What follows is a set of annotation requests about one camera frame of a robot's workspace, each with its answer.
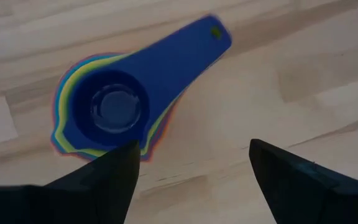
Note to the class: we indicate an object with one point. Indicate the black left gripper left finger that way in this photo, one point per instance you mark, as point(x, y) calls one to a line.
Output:
point(73, 202)

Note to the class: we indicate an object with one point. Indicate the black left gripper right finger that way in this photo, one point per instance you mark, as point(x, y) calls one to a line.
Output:
point(315, 199)

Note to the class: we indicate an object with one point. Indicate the teal measuring cup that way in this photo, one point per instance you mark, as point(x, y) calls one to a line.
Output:
point(57, 93)

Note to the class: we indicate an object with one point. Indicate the dark blue measuring cup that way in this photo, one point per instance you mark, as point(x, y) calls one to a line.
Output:
point(172, 62)

